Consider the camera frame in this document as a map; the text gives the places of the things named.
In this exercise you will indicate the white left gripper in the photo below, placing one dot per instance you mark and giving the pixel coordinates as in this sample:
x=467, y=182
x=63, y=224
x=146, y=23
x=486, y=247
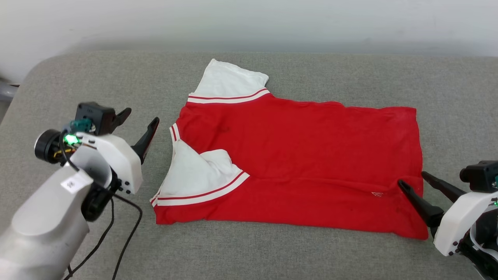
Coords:
x=116, y=159

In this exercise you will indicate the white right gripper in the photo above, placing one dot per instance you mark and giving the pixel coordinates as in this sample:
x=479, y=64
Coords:
x=459, y=221

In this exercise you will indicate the red and white t-shirt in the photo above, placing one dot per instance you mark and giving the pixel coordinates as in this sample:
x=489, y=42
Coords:
x=311, y=155

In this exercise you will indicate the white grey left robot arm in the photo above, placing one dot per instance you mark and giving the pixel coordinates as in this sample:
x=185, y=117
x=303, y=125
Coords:
x=42, y=225

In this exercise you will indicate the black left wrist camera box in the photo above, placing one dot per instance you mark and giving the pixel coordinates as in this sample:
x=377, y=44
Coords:
x=95, y=114

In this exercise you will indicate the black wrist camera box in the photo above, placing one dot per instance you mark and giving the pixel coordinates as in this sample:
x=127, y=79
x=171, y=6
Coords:
x=478, y=177
x=95, y=114

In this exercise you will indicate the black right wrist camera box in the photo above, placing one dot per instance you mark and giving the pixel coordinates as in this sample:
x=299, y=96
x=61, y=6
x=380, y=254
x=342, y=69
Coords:
x=478, y=177

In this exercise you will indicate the grey metal frame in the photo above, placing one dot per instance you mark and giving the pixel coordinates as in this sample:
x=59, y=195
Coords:
x=7, y=91

